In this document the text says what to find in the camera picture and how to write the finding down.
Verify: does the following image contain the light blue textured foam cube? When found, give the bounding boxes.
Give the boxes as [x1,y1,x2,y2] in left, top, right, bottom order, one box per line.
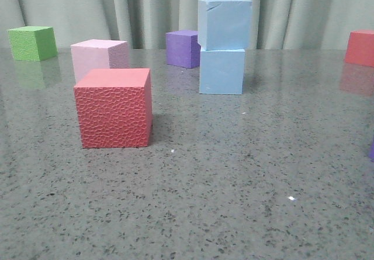
[198,0,252,50]

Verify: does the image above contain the purple foam cube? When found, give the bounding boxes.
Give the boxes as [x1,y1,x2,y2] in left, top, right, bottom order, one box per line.
[165,30,200,68]

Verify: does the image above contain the red textured foam cube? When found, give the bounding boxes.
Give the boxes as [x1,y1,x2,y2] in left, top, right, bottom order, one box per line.
[74,68,153,148]

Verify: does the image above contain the pink foam cube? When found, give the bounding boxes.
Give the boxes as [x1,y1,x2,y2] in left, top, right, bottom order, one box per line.
[70,39,130,82]

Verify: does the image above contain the grey-green curtain backdrop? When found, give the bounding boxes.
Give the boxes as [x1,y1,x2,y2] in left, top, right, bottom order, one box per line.
[1,0,373,49]

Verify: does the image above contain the green foam cube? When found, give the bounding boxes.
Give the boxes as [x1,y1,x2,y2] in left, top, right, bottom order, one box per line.
[7,26,57,61]

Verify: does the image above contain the red foam cube far right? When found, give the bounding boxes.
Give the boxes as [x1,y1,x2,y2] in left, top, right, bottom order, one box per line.
[344,30,374,67]

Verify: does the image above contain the purple cube at right edge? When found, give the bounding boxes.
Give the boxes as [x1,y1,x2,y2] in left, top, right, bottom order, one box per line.
[369,141,374,162]

